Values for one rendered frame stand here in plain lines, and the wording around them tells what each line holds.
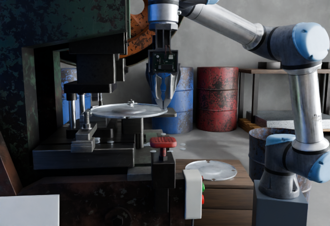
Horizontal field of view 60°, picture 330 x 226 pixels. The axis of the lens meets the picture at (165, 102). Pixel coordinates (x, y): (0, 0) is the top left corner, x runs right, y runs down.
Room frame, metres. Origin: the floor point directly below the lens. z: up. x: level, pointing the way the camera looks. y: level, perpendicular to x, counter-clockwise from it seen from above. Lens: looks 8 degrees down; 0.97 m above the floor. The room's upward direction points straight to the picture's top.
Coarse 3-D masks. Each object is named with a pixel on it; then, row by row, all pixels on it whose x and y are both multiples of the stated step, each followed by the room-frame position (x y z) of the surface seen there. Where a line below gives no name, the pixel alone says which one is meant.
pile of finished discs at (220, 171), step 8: (192, 168) 1.58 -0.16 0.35; (200, 168) 1.57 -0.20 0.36; (208, 168) 1.57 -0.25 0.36; (216, 168) 1.57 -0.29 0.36; (224, 168) 1.58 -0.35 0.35; (232, 168) 1.58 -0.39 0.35; (208, 176) 1.46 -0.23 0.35; (216, 176) 1.46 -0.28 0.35; (224, 176) 1.46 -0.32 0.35; (232, 176) 1.45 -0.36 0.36
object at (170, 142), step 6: (150, 138) 0.75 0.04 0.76; (156, 138) 0.75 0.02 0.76; (162, 138) 0.75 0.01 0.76; (168, 138) 0.75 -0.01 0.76; (174, 138) 0.75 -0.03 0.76; (150, 144) 0.71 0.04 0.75; (156, 144) 0.71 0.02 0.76; (162, 144) 0.71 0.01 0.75; (168, 144) 0.71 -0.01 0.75; (174, 144) 0.71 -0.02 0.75; (162, 150) 0.73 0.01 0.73
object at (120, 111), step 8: (112, 104) 1.17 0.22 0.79; (120, 104) 1.19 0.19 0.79; (136, 104) 1.20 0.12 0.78; (144, 104) 1.19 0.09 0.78; (152, 104) 1.17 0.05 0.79; (96, 112) 1.02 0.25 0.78; (104, 112) 1.02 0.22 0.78; (112, 112) 1.02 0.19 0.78; (120, 112) 1.00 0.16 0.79; (128, 112) 1.00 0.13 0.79; (136, 112) 1.00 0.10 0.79; (144, 112) 1.02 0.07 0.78; (152, 112) 1.02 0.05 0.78; (160, 112) 1.02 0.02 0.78
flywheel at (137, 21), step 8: (144, 0) 1.43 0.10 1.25; (144, 8) 1.43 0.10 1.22; (136, 16) 1.42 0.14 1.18; (144, 16) 1.43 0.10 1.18; (136, 24) 1.42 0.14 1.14; (144, 24) 1.43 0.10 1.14; (136, 32) 1.42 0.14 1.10; (144, 32) 1.39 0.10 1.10; (152, 32) 1.40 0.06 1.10; (128, 40) 1.41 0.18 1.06; (136, 40) 1.39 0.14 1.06; (144, 40) 1.39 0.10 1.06; (128, 48) 1.39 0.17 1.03; (136, 48) 1.39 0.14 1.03; (144, 48) 1.39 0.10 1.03; (120, 56) 1.38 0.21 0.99; (128, 56) 1.43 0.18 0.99
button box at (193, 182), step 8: (184, 176) 0.82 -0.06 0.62; (192, 176) 0.81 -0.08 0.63; (200, 176) 0.81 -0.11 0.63; (192, 184) 0.80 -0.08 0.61; (200, 184) 0.80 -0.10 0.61; (192, 192) 0.80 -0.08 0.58; (200, 192) 0.80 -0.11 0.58; (192, 200) 0.80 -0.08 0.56; (200, 200) 0.80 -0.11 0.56; (192, 208) 0.80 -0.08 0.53; (200, 208) 0.80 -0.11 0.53; (192, 216) 0.80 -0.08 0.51; (200, 216) 0.80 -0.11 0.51; (192, 224) 0.80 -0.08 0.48
